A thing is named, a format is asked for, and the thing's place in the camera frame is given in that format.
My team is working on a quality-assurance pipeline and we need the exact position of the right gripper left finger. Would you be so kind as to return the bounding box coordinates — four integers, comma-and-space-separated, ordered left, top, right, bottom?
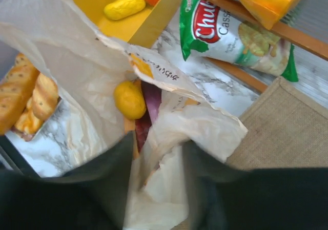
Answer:
1, 132, 134, 229

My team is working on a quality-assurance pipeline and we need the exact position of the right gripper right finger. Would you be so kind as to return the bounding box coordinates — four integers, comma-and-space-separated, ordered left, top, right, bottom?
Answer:
182, 141, 327, 229

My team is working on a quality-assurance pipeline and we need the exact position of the burlap tote bag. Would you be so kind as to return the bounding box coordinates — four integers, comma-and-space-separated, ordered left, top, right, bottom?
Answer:
227, 77, 327, 169

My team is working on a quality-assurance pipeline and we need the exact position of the small yellow potato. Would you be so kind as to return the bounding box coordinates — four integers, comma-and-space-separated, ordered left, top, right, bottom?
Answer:
113, 81, 147, 120

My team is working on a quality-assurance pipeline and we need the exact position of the orange plastic grocery bag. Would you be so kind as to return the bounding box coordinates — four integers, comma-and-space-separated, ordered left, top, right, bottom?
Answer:
1, 0, 247, 229

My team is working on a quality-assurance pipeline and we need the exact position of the braided bread loaf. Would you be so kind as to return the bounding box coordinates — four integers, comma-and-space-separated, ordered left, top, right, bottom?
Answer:
14, 73, 59, 135

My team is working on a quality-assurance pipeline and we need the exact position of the long baguette bread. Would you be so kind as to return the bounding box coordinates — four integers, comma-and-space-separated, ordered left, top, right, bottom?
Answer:
1, 53, 39, 135

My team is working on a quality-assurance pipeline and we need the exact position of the green white Chulz chips bag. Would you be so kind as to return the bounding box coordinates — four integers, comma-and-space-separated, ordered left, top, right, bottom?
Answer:
179, 0, 298, 82

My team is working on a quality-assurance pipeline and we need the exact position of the wooden shelf rack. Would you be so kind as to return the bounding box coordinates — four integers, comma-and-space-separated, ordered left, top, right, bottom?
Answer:
207, 0, 327, 78

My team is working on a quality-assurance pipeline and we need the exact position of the yellow plastic bin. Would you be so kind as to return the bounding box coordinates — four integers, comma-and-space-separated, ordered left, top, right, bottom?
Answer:
74, 0, 181, 48

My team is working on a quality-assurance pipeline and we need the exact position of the yellow lemon squash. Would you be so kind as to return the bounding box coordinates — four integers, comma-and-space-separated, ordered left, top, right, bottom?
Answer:
104, 0, 146, 20

